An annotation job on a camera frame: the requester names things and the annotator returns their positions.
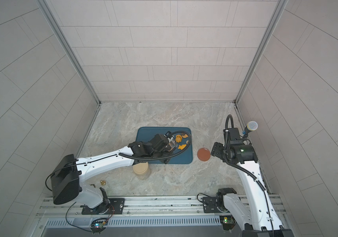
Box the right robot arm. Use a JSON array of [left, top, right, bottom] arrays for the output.
[[211, 142, 294, 237]]

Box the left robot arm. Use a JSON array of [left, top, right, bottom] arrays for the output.
[[50, 133, 175, 209]]

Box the aluminium rail frame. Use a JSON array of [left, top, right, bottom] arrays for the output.
[[28, 194, 249, 237]]

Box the right circuit board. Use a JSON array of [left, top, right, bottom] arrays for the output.
[[219, 215, 236, 231]]

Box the circuit board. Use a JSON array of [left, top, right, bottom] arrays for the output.
[[90, 218, 108, 234], [219, 215, 236, 231]]

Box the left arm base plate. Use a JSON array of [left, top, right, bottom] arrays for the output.
[[81, 198, 125, 215]]

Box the left circuit board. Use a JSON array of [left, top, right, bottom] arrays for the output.
[[90, 218, 108, 234]]

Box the blue tray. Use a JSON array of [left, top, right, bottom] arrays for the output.
[[136, 126, 193, 165]]

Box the clear cookie jar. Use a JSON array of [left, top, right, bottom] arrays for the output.
[[164, 135, 177, 153]]

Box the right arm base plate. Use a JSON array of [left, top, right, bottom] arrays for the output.
[[201, 197, 227, 213]]

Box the beige lid jar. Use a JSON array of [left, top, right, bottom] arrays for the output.
[[133, 163, 151, 180]]

